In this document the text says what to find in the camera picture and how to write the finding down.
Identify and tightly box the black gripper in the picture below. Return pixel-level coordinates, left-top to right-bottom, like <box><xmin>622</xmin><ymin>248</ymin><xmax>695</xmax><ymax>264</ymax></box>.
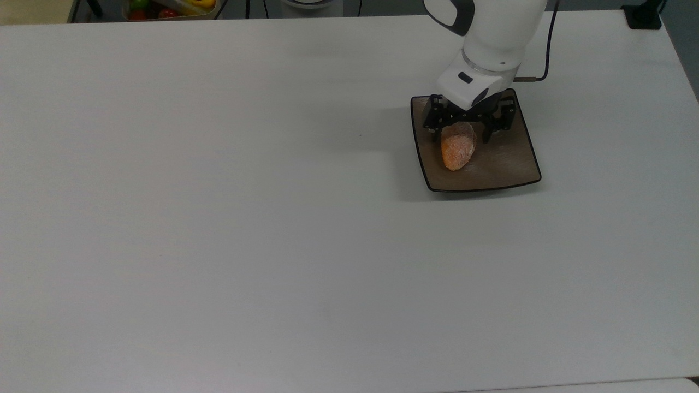
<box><xmin>424</xmin><ymin>94</ymin><xmax>517</xmax><ymax>146</ymax></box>

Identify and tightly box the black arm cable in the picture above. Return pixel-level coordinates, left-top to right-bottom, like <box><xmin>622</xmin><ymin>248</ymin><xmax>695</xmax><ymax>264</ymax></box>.
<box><xmin>512</xmin><ymin>0</ymin><xmax>561</xmax><ymax>84</ymax></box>

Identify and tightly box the black stand base clamp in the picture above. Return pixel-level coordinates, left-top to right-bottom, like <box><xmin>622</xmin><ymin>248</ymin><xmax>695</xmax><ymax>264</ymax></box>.
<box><xmin>621</xmin><ymin>3</ymin><xmax>665</xmax><ymax>31</ymax></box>

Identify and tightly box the basket of toy fruit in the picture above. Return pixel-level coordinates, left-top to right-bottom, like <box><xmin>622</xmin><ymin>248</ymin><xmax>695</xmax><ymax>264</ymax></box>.
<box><xmin>121</xmin><ymin>0</ymin><xmax>223</xmax><ymax>22</ymax></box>

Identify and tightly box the square brown ceramic plate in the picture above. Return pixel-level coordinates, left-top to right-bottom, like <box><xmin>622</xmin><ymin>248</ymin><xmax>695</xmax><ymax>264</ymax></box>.
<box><xmin>410</xmin><ymin>88</ymin><xmax>543</xmax><ymax>193</ymax></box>

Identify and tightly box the orange sugared bread roll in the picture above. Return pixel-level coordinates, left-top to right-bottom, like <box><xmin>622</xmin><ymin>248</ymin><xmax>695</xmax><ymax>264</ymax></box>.
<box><xmin>441</xmin><ymin>121</ymin><xmax>477</xmax><ymax>172</ymax></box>

